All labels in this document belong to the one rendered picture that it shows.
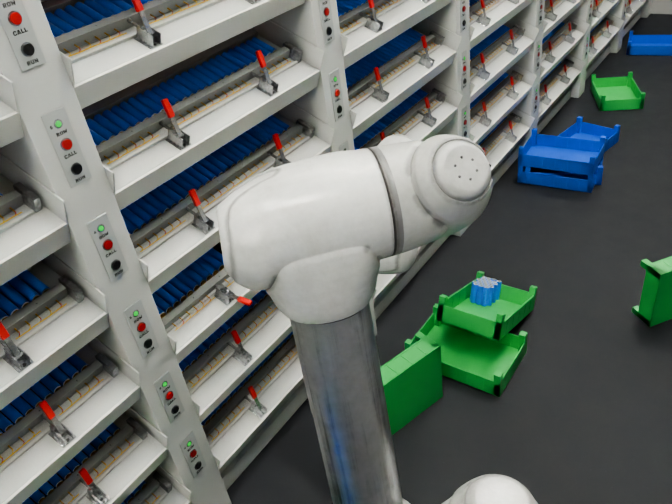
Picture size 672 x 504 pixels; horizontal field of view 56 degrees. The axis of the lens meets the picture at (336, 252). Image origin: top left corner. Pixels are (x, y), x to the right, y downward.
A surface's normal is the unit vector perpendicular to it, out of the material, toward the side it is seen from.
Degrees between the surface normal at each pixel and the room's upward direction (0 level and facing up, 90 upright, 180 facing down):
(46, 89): 90
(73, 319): 23
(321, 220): 60
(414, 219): 84
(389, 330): 0
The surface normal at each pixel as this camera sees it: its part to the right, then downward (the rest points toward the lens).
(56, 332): 0.19, -0.65
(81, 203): 0.81, 0.24
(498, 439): -0.13, -0.81
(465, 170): 0.26, -0.16
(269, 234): -0.13, 0.11
